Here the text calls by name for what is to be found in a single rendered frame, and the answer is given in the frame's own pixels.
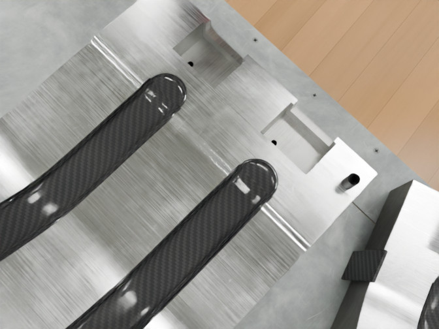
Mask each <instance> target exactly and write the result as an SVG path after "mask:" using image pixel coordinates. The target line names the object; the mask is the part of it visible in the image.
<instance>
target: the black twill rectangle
mask: <svg viewBox="0 0 439 329"><path fill-rule="evenodd" d="M387 252H388V251H387V250H372V251H353V253H352V254H351V257H350V259H349V262H348V264H347V266H346V269H345V270H344V273H343V275H342V278H341V279H343V280H349V281H363V282H371V283H375V281H376V278H377V276H378V274H379V272H380V269H381V267H382V264H383V262H384V260H385V257H386V255H387Z"/></svg>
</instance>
